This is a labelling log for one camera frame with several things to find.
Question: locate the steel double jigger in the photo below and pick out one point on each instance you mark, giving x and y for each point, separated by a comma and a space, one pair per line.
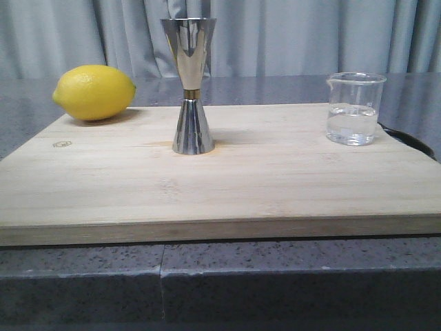
189, 41

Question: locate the small glass beaker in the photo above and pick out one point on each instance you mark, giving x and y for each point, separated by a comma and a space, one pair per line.
354, 103

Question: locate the light wooden cutting board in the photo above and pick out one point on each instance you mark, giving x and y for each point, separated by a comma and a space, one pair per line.
272, 173

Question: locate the yellow lemon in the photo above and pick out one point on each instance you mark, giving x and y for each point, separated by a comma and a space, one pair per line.
94, 92

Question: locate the black object behind board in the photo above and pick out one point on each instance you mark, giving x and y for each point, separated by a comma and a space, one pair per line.
409, 141

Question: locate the grey curtain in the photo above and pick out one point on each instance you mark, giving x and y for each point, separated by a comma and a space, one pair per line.
42, 39

